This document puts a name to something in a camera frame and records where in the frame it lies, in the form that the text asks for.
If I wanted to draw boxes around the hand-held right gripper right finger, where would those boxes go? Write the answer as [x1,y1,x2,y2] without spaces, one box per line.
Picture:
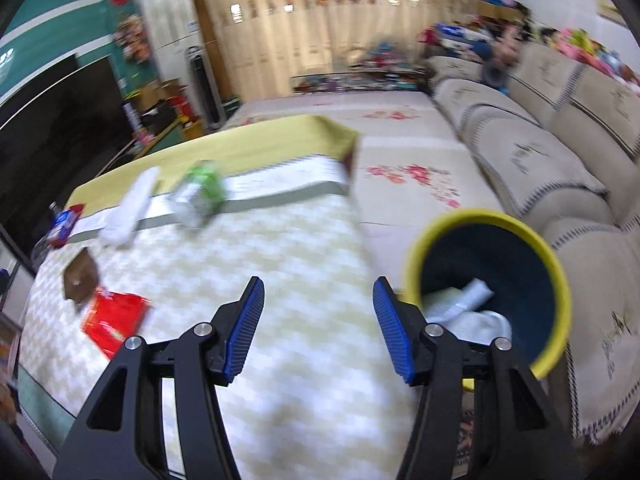
[372,276,583,480]

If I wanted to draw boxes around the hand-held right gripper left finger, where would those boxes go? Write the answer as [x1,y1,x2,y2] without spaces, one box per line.
[52,276,266,480]

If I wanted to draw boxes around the white carton box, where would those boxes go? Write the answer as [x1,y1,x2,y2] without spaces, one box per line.
[422,287,468,323]

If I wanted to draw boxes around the white cylindrical paper container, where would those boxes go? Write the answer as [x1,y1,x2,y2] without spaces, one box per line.
[445,310,513,346]

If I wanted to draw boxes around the yellow-rimmed dark waste bin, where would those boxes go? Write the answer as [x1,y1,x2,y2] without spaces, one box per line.
[404,208,572,391]

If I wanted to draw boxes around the red foil packet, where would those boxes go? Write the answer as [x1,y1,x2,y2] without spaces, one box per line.
[81,285,153,360]

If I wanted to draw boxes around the green and white plastic bag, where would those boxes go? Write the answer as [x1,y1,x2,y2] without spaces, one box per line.
[167,160,228,228]

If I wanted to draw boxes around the small brown box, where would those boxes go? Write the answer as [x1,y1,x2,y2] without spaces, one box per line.
[61,247,101,306]

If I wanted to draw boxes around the floral beige carpet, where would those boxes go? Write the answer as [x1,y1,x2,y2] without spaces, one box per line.
[220,90,506,261]

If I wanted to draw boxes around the green and yellow TV cabinet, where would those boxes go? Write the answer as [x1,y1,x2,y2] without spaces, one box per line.
[125,122,183,161]

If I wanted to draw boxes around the red and blue tissue pack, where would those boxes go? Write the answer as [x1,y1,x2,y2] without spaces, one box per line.
[47,204,87,248]

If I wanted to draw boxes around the beige fabric sofa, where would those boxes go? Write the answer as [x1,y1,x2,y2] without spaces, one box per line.
[425,40,640,446]

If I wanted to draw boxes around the grey tower fan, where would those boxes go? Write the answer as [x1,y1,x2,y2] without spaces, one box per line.
[186,46,223,131]

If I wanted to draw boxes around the open cardboard boxes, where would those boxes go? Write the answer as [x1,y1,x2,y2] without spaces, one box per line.
[137,80,188,111]

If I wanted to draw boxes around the large black television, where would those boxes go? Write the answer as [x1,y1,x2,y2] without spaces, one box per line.
[0,55,136,221]

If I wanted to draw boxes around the beige embroidered curtains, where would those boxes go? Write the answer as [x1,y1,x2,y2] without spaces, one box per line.
[185,0,481,101]

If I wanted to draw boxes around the blue star-print bag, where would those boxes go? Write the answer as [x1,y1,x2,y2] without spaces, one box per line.
[435,22,481,46]

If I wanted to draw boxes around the hanging artificial flowers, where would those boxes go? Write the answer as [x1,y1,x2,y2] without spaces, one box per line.
[112,12,151,63]

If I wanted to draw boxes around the white standing air conditioner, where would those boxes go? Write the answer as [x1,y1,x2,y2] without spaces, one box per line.
[137,0,223,126]

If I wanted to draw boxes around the pile of plush toys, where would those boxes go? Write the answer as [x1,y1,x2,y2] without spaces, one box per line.
[540,25,640,86]

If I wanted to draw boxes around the framed wall picture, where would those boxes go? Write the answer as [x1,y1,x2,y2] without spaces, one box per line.
[597,0,628,26]

